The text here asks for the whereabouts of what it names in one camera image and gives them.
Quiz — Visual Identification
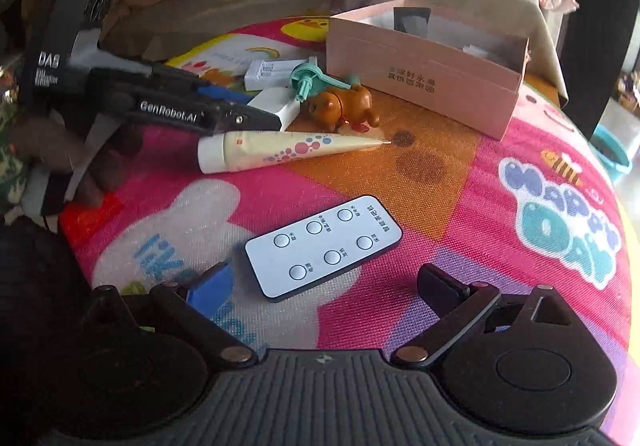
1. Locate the brown toy bear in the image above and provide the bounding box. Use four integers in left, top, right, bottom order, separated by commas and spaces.
306, 85, 380, 132

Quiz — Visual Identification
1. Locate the white remote control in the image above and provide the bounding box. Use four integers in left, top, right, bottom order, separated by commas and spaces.
244, 195, 404, 302

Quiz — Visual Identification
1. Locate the pink cardboard box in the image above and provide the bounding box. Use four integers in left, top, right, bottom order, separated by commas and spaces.
326, 0, 529, 139

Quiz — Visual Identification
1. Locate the white packet in box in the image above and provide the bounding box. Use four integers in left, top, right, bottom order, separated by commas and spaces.
462, 45, 500, 61

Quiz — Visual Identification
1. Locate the cream cosmetic tube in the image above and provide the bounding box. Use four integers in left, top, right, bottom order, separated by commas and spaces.
196, 132, 387, 174

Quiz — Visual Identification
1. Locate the colourful cartoon play mat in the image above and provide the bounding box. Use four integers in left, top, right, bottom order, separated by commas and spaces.
58, 14, 634, 446

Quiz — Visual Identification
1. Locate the teal plastic crank toy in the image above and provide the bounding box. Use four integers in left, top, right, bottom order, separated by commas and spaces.
288, 62, 360, 103

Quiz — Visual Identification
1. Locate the dark gloved hand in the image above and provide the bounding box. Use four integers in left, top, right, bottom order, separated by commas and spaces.
9, 117, 143, 207

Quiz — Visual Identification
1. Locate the teal plastic basin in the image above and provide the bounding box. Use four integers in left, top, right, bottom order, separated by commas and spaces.
590, 124, 632, 184

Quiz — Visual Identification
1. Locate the white battery charger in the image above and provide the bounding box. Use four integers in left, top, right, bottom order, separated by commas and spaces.
244, 60, 306, 91

